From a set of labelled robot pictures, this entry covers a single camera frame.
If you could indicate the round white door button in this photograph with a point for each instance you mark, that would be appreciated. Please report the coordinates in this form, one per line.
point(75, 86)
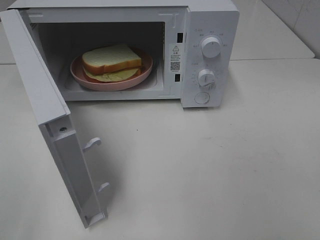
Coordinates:
point(202, 98)

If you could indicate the white bread sandwich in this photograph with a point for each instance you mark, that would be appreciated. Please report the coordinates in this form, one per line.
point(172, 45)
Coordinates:
point(113, 63)

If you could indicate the pink round plate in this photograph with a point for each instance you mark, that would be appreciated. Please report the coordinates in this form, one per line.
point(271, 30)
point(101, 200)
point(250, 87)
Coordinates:
point(112, 68)

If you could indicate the white microwave door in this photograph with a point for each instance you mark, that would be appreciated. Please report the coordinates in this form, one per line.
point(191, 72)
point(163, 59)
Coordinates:
point(53, 115)

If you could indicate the lower white timer knob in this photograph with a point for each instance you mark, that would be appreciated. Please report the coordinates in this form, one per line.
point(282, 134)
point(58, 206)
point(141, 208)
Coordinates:
point(206, 77)

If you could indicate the white warning label sticker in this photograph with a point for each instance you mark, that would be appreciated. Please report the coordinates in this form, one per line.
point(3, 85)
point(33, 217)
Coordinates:
point(175, 53)

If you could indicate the white microwave oven body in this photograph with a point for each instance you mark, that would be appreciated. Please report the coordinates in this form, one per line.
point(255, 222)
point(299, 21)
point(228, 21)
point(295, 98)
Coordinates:
point(69, 28)

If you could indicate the upper white power knob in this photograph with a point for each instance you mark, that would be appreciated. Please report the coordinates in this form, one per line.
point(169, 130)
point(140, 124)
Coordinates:
point(211, 47)

